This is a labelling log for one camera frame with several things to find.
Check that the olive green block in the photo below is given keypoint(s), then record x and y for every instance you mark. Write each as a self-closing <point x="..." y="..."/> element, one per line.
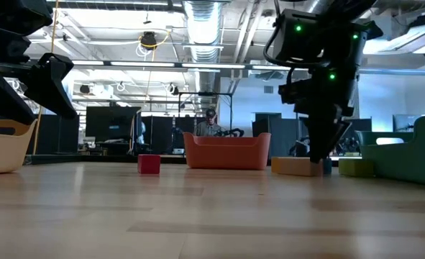
<point x="356" y="168"/>

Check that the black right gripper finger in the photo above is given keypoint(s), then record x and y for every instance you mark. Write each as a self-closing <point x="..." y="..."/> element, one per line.
<point x="320" y="140"/>
<point x="339" y="133"/>

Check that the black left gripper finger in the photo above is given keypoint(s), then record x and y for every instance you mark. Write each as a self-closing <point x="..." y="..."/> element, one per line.
<point x="0" y="93"/>
<point x="52" y="86"/>

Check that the tan block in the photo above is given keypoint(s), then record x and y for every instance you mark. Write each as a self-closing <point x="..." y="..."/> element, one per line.
<point x="295" y="167"/>

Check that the black metal frame stand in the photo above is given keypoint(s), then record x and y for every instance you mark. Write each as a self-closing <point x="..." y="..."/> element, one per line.
<point x="205" y="94"/>

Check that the black table frame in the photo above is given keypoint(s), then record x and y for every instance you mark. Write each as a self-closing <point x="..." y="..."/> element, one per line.
<point x="54" y="159"/>

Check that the blue block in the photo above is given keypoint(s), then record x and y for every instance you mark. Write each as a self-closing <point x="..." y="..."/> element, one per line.
<point x="327" y="167"/>

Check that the red block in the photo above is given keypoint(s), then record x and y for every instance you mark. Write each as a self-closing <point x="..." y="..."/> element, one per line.
<point x="149" y="164"/>

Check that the long ceiling light strip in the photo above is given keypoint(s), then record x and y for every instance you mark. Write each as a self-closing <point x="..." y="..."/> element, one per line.
<point x="144" y="64"/>

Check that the green plastic bin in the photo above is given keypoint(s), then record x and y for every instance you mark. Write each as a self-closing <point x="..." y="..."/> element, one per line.
<point x="406" y="162"/>

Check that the black background robot arm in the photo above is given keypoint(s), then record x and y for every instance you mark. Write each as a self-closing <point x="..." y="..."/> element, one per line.
<point x="233" y="131"/>

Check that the person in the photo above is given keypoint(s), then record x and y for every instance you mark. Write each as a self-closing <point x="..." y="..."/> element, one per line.
<point x="208" y="128"/>
<point x="141" y="133"/>

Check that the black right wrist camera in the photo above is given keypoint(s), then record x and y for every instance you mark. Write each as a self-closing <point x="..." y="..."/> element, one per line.
<point x="291" y="91"/>

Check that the large black monitor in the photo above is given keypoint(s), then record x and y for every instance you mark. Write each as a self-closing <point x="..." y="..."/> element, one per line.
<point x="108" y="124"/>

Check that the wide silver air duct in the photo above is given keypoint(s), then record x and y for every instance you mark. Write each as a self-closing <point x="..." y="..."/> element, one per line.
<point x="202" y="28"/>

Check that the small dark monitor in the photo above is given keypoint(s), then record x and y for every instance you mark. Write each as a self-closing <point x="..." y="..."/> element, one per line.
<point x="405" y="123"/>

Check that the cream plastic bin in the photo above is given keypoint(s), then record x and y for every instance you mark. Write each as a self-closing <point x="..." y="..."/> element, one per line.
<point x="3" y="154"/>

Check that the orange plastic bin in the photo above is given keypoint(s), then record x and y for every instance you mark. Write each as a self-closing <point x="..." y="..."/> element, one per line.
<point x="226" y="153"/>

